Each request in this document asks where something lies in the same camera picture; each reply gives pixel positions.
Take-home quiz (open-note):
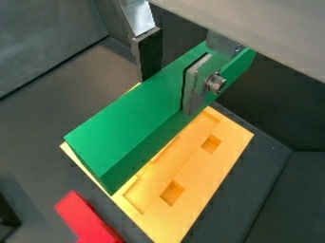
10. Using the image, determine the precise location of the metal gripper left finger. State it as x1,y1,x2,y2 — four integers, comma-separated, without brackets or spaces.
112,0,163,82

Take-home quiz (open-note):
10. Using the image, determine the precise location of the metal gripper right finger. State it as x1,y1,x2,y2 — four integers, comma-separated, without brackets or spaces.
182,30,243,116

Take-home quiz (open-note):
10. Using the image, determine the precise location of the green rectangular block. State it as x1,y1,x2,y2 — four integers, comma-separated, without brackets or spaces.
62,44,255,194

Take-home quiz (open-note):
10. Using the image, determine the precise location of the yellow slotted board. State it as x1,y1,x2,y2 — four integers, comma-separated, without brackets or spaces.
61,107,254,243

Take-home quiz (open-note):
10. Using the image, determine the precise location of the red cross-shaped block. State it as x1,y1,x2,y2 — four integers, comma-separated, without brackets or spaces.
54,191,124,243

